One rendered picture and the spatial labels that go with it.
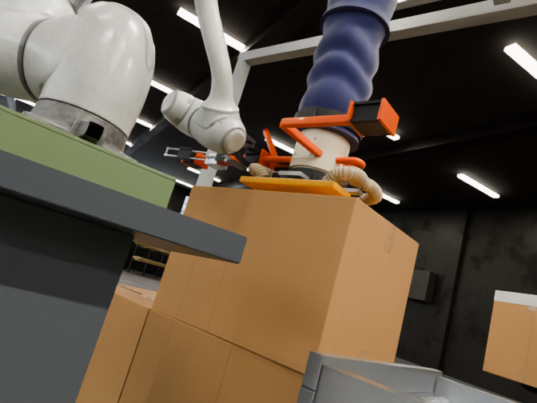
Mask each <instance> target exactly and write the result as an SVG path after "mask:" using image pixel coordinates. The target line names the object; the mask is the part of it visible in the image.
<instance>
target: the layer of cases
mask: <svg viewBox="0 0 537 403"><path fill-rule="evenodd" d="M156 294H157V292H154V291H150V290H147V289H140V288H136V287H132V286H129V285H123V284H117V288H116V290H115V293H114V295H113V299H112V301H111V303H110V306H109V310H108V313H107V314H106V317H105V321H104V324H103V326H102V328H101V332H100V335H99V337H98V340H97V344H96V346H95V348H94V351H93V355H92V357H91V359H90V362H89V366H88V369H87V370H86V375H85V377H84V380H83V382H82V386H81V388H80V391H79V393H78V397H77V400H76V402H75V403H297V399H298V396H299V392H300V387H301V386H303V385H302V381H303V378H304V374H303V373H299V372H297V371H295V370H293V369H290V368H288V367H286V366H284V365H281V364H279V363H276V362H275V361H272V360H269V359H268V358H266V357H262V356H261V355H258V354H256V353H253V352H251V351H249V350H247V349H244V348H242V347H240V346H238V345H234V344H233V343H231V342H229V341H226V340H224V339H221V338H219V337H216V336H214V335H212V334H211V333H207V332H205V331H203V330H201V329H198V328H196V327H194V326H192V325H189V324H187V323H184V322H183V321H180V320H177V319H176V318H174V317H170V316H169V315H166V314H164V313H161V312H159V311H157V310H155V309H152V306H153V302H154V299H155V297H156Z"/></svg>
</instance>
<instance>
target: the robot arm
mask: <svg viewBox="0 0 537 403"><path fill-rule="evenodd" d="M92 1H93V0H0V94H1V95H5V96H7V97H11V98H16V99H20V100H23V101H28V102H36V104H35V106H34V108H33V109H32V110H31V112H27V111H23V112H22V114H24V115H26V116H28V117H30V118H33V119H35V120H38V121H40V122H43V123H45V124H47V125H49V126H52V127H54V128H56V129H59V130H62V131H64V132H66V133H68V134H72V135H73V136H75V137H78V138H81V139H83V140H85V141H88V142H90V143H93V144H94V145H97V146H100V147H102V148H104V149H107V150H109V151H112V152H114V153H116V154H119V155H121V156H123V157H125V158H128V159H131V160H133V161H135V162H137V161H136V160H134V159H133V158H131V157H129V156H127V155H126V154H124V153H123V152H124V149H125V144H126V142H127V139H128V137H129V135H130V132H131V130H132V128H133V127H134V125H135V123H136V121H137V119H138V117H139V115H140V113H141V110H142V107H143V105H144V104H145V100H146V97H147V95H148V92H149V88H150V85H151V82H152V79H153V72H154V65H155V46H154V44H153V38H152V34H151V31H150V28H149V26H148V25H147V23H146V22H145V21H144V19H143V18H142V17H141V16H140V15H138V14H137V13H136V12H134V11H133V10H131V9H130V8H128V7H127V6H123V5H122V4H119V3H116V2H95V3H91V2H92ZM90 3H91V4H90ZM194 4H195V9H196V13H197V19H198V22H199V26H200V29H201V34H202V37H203V41H204V44H205V49H206V53H207V56H208V60H209V65H210V69H211V75H212V87H211V91H210V95H209V97H208V98H207V99H206V100H205V101H203V102H202V101H201V100H200V99H198V98H195V97H193V96H192V95H190V94H187V93H185V92H182V91H179V90H174V91H172V92H170V93H169V94H168V95H167V96H166V97H165V99H164V101H163V102H162V105H161V112H162V113H163V115H164V116H165V118H166V119H167V120H168V121H169V122H170V123H171V124H172V125H173V126H175V127H176V128H178V129H179V130H180V131H181V132H182V133H184V134H186V135H188V136H190V137H191V138H195V139H196V140H197V141H198V142H199V143H200V144H201V145H203V146H204V147H205V148H207V149H209V150H212V151H214V152H216V153H219V154H224V155H225V159H223V162H224V163H229V164H230V165H232V166H235V167H237V168H238V169H239V170H247V169H248V168H249V166H250V164H252V163H249V162H248V161H247V160H246V159H245V158H244V157H243V156H242V155H241V153H240V151H239V150H240V149H241V148H242V147H244V148H246V149H257V147H256V146H255V144H256V141H254V140H253V139H252V138H251V137H250V136H248V135H247V134H246V131H245V127H244V125H243V123H242V122H241V118H240V115H239V108H238V107H237V106H236V104H235V102H234V100H233V75H232V69H231V64H230V60H229V53H228V50H227V46H226V42H225V35H224V31H223V27H222V24H221V17H220V13H219V9H218V4H217V0H194ZM246 142H247V143H246ZM229 154H232V155H233V156H234V157H235V158H236V159H237V160H238V161H239V162H240V163H239V162H237V161H235V160H233V159H232V158H231V157H230V156H229Z"/></svg>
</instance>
